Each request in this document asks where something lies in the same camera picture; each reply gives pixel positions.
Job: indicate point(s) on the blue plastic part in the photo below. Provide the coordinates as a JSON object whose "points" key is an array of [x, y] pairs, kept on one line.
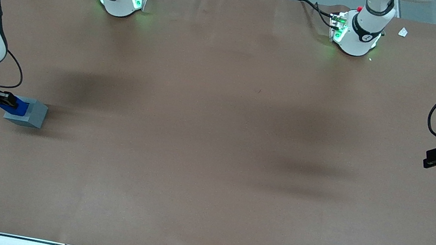
{"points": [[22, 107]]}

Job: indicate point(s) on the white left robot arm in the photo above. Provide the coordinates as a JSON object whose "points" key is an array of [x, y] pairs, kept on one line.
{"points": [[360, 37]]}

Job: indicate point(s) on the gray square base block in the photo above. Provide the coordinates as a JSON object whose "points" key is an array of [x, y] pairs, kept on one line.
{"points": [[35, 117]]}

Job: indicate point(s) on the white paper scrap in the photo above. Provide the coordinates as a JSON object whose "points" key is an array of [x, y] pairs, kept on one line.
{"points": [[403, 32]]}

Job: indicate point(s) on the small red knob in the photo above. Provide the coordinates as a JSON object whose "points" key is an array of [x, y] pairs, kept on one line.
{"points": [[359, 8]]}

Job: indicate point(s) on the large paper table cover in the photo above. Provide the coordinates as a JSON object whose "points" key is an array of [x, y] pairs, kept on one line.
{"points": [[213, 148]]}

